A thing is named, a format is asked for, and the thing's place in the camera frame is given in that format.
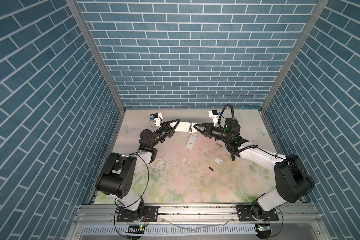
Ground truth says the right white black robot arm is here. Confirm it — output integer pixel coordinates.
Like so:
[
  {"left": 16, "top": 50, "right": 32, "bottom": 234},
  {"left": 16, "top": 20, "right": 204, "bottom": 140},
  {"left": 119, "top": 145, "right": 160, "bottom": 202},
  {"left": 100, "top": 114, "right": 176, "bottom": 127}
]
[{"left": 193, "top": 118, "right": 315, "bottom": 220}]

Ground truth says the left aluminium corner post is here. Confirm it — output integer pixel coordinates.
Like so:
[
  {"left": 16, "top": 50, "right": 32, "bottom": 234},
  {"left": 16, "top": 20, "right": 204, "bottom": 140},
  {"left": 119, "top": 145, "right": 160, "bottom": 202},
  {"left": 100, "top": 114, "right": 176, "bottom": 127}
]
[{"left": 66, "top": 0, "right": 126, "bottom": 114}]

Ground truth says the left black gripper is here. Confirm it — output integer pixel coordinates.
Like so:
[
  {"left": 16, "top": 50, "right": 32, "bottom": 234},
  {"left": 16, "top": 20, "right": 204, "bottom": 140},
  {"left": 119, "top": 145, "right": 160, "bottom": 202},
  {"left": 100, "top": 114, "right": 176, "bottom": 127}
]
[{"left": 149, "top": 121, "right": 179, "bottom": 150}]

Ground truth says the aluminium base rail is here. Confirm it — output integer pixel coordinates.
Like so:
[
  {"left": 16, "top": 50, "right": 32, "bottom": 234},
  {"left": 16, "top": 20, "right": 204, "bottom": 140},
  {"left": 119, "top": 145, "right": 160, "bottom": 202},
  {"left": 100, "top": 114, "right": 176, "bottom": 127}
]
[{"left": 68, "top": 203, "right": 330, "bottom": 240}]

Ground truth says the right aluminium corner post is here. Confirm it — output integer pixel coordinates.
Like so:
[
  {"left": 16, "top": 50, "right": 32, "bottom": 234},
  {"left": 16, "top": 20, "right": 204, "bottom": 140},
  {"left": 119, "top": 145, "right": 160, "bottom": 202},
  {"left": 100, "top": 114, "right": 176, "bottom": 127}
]
[{"left": 260, "top": 0, "right": 329, "bottom": 115}]

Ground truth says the black yellow screwdriver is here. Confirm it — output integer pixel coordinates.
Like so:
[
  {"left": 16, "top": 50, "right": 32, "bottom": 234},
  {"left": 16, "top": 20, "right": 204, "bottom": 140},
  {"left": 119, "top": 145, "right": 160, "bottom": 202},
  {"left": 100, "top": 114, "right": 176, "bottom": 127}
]
[{"left": 231, "top": 154, "right": 237, "bottom": 163}]

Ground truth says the white remote control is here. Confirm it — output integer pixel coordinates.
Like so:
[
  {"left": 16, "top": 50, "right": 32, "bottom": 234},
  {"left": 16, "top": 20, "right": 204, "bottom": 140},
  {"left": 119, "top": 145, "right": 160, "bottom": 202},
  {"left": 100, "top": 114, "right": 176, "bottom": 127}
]
[
  {"left": 175, "top": 122, "right": 198, "bottom": 133},
  {"left": 185, "top": 133, "right": 198, "bottom": 150}
]

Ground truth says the black mounting plate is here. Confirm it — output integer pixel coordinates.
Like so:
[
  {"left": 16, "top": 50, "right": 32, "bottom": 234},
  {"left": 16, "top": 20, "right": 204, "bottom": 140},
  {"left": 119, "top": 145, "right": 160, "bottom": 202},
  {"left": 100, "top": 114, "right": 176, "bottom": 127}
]
[
  {"left": 116, "top": 206, "right": 159, "bottom": 223},
  {"left": 235, "top": 205, "right": 279, "bottom": 222}
]

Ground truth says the white battery cover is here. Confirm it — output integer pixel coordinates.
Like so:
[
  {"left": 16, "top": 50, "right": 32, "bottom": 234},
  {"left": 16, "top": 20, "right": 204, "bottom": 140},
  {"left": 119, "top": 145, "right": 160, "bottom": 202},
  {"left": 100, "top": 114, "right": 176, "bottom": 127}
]
[{"left": 214, "top": 157, "right": 224, "bottom": 165}]

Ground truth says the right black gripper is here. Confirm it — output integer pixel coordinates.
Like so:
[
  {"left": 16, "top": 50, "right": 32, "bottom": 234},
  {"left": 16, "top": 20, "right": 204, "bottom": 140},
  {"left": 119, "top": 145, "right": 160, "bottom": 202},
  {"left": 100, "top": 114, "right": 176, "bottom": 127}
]
[{"left": 195, "top": 122, "right": 233, "bottom": 143}]

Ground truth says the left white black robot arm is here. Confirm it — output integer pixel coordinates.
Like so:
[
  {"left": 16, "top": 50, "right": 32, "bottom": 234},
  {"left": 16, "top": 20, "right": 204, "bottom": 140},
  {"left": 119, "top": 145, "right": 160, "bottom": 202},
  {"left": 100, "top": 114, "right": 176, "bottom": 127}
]
[{"left": 96, "top": 119, "right": 181, "bottom": 216}]

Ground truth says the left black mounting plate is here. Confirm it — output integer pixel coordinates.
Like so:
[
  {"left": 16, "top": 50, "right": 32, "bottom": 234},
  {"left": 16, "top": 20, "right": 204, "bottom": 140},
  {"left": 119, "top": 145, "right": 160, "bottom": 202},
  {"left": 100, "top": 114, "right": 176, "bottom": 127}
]
[{"left": 116, "top": 206, "right": 159, "bottom": 223}]

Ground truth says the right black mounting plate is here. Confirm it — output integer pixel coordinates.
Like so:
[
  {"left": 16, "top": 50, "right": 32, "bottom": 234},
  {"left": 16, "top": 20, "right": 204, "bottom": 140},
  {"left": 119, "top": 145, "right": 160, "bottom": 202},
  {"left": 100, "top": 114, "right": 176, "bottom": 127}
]
[{"left": 235, "top": 205, "right": 279, "bottom": 222}]

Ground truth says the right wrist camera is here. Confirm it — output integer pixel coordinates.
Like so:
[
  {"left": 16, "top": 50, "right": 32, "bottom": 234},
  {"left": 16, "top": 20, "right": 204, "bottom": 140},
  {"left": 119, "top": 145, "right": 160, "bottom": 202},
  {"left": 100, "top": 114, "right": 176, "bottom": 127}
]
[{"left": 208, "top": 110, "right": 221, "bottom": 127}]

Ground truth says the aluminium corner post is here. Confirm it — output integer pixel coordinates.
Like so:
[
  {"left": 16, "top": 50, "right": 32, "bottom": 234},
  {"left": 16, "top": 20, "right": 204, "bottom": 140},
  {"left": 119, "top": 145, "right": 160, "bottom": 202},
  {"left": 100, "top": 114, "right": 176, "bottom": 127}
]
[
  {"left": 66, "top": 0, "right": 126, "bottom": 114},
  {"left": 260, "top": 0, "right": 329, "bottom": 115}
]

